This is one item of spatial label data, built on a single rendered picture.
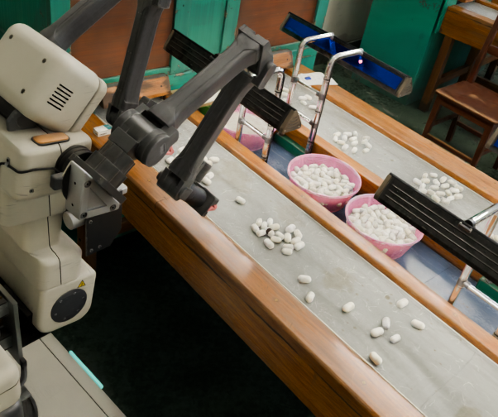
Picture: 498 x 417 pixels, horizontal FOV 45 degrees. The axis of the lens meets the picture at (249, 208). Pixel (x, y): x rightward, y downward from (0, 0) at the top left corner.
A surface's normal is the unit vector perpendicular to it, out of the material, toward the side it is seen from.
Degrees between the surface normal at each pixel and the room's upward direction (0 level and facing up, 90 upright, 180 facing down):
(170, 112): 26
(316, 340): 0
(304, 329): 0
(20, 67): 48
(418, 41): 90
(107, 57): 90
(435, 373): 0
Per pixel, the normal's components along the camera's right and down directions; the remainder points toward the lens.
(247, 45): 0.10, -0.45
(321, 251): 0.16, -0.79
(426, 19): -0.69, 0.35
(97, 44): 0.64, 0.54
